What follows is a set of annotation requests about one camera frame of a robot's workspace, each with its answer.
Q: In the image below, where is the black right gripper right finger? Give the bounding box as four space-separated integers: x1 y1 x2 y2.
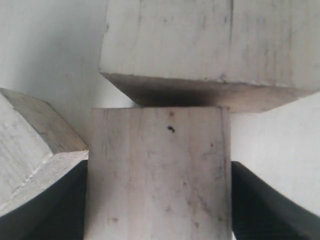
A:
231 161 320 240

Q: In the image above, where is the second largest wooden cube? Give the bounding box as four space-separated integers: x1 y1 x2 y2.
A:
84 107 232 240

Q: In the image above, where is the third largest wooden cube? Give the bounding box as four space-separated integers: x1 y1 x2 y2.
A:
0 88 89 216

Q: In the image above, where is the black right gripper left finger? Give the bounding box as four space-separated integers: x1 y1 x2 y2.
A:
0 160 88 240

